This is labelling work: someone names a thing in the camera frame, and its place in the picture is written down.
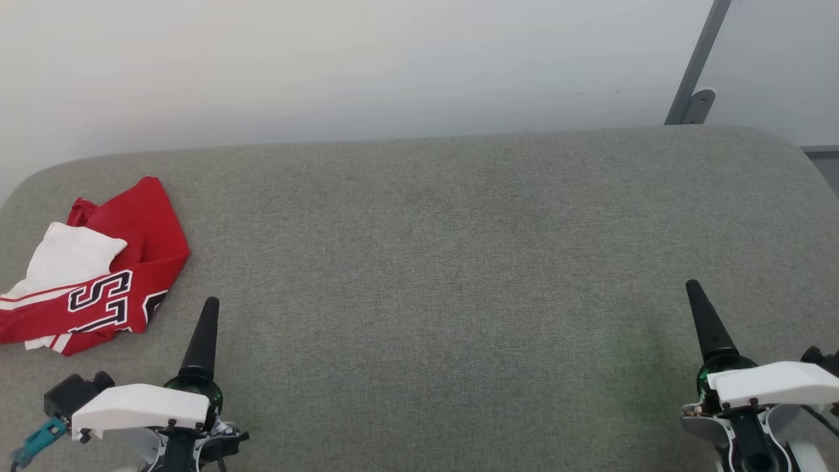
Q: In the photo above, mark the white right camera bracket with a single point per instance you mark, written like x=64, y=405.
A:
x=773, y=383

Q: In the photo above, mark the white left camera bracket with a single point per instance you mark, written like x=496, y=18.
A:
x=137, y=406

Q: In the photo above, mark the grey fabric sofa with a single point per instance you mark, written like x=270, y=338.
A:
x=426, y=295

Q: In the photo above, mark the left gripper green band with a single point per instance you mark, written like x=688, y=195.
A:
x=213, y=403

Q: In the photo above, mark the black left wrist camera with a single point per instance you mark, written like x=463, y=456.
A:
x=69, y=396

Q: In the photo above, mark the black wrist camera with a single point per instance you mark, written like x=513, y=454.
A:
x=822, y=359
x=69, y=396

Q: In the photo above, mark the red and white jersey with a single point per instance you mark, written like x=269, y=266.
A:
x=144, y=223

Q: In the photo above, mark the teal left camera connector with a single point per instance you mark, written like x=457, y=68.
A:
x=39, y=440

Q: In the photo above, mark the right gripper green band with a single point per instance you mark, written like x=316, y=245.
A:
x=708, y=387

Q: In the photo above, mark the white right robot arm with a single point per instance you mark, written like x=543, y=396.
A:
x=754, y=446

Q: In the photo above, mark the grey metal post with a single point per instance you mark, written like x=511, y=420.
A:
x=698, y=59

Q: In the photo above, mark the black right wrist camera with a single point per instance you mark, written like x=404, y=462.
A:
x=822, y=359

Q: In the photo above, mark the white camera bracket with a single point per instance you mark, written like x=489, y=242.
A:
x=137, y=406
x=773, y=383

